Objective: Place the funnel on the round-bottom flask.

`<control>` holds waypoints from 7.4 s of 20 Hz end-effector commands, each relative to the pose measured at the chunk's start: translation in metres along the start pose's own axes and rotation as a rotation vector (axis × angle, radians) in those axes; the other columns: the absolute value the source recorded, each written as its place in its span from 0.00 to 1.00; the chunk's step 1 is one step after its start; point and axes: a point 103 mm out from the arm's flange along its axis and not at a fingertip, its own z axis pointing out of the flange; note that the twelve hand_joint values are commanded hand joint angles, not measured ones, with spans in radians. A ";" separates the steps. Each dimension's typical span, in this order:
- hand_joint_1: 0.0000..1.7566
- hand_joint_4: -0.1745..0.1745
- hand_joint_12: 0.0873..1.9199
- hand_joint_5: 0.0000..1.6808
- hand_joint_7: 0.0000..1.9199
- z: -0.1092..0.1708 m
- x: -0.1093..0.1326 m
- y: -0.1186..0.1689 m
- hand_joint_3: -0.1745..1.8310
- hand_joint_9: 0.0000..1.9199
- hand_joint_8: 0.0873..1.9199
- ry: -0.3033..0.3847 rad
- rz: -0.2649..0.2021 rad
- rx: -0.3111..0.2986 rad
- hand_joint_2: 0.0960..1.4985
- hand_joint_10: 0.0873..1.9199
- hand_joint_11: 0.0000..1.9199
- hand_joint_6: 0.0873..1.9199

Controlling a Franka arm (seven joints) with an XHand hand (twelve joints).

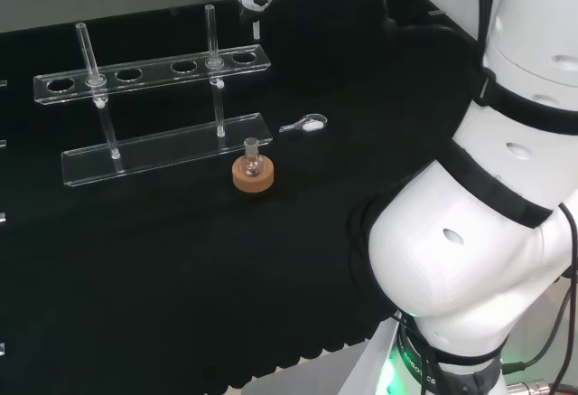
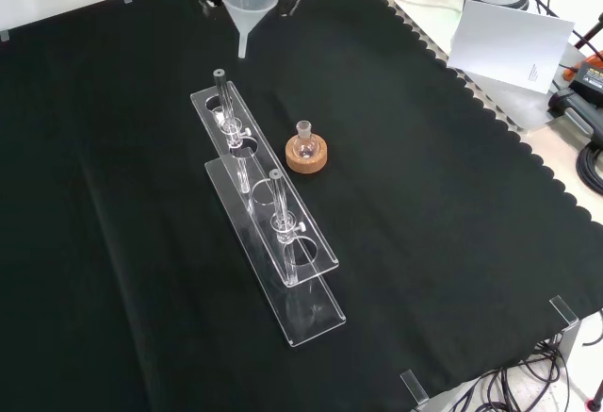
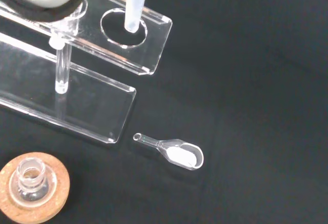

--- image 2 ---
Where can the small glass round-bottom flask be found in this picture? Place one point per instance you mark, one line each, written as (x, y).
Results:
(304, 145)

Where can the clear acrylic funnel stand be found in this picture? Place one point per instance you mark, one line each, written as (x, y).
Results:
(278, 261)

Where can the black cloth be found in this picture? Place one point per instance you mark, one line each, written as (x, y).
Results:
(141, 242)

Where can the pale board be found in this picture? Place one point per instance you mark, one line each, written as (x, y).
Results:
(509, 49)

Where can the black orange power tool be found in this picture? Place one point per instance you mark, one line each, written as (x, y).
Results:
(589, 77)

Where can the grey metal table leg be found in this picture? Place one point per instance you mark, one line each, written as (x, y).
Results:
(572, 351)

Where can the grey metal base plate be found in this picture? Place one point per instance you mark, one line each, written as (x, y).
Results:
(428, 11)

